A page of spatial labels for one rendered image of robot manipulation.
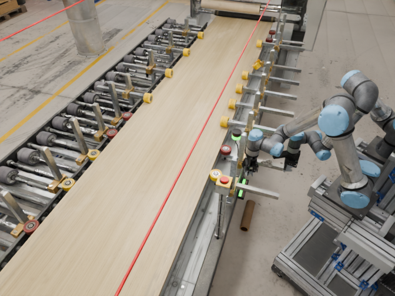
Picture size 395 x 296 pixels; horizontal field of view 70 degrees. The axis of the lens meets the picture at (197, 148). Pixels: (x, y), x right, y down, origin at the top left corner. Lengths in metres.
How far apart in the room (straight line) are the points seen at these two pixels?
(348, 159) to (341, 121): 0.21
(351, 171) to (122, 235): 1.18
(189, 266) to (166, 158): 0.70
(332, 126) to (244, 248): 1.59
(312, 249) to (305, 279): 0.26
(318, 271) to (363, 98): 1.32
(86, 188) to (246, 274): 1.42
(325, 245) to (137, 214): 1.52
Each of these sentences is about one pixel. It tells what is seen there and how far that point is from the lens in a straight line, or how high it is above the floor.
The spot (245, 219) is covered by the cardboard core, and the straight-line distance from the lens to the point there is 2.66.
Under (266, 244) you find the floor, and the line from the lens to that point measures 2.66.
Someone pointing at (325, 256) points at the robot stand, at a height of 0.21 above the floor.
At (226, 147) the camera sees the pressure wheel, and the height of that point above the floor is 0.91.
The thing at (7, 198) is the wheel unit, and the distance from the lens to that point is 1.82.
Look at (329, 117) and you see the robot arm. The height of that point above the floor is 1.59.
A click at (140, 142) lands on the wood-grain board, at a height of 0.90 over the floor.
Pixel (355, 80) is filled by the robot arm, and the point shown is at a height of 1.52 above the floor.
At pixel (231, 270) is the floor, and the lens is 2.51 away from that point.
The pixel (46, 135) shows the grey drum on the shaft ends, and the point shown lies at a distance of 2.48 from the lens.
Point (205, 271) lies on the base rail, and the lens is 1.73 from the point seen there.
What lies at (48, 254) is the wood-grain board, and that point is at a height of 0.90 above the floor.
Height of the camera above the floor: 2.30
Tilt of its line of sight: 44 degrees down
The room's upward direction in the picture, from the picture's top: straight up
